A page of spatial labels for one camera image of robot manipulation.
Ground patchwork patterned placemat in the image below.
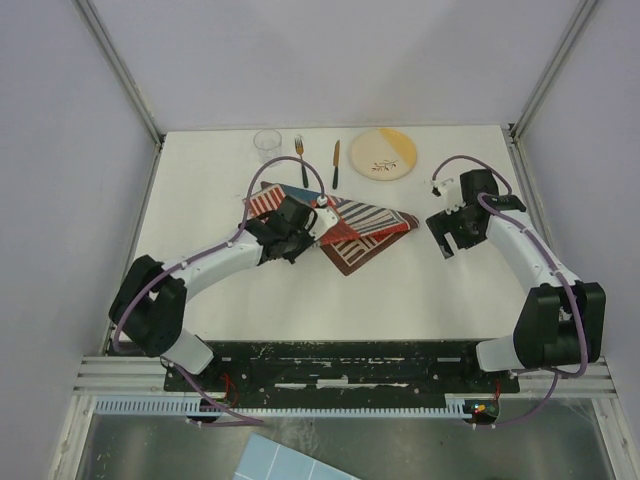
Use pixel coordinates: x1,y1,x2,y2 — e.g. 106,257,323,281
249,181,419,276

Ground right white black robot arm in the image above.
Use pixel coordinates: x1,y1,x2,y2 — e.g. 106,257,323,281
426,169,606,391

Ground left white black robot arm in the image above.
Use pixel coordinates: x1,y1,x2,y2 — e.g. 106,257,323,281
108,196,339,390

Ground clear drinking glass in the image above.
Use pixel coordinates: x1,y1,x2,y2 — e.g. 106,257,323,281
253,129,282,164

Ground cream yellow ceramic plate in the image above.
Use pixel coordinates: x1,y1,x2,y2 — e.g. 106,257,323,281
349,128,418,181

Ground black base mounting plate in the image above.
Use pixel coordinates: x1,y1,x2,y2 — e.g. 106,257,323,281
195,340,519,408

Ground blue tiled board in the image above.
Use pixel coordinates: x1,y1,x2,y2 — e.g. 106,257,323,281
233,433,355,480

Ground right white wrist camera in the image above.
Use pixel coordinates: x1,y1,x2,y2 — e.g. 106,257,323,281
431,177,465,213

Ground green handled fork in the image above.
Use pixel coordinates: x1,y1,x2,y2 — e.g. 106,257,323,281
294,136,309,188

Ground light blue cable duct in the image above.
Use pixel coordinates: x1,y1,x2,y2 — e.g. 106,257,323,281
94,395,471,419

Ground aluminium front frame rail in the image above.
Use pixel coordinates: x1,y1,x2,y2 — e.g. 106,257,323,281
74,357,617,399

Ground right aluminium frame post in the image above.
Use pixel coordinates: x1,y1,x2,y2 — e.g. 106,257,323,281
510,0,601,143

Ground aluminium frame post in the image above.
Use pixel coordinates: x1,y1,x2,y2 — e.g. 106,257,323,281
510,0,601,143
74,0,166,146

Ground left aluminium frame post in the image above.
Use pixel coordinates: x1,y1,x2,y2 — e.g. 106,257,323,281
74,0,166,146

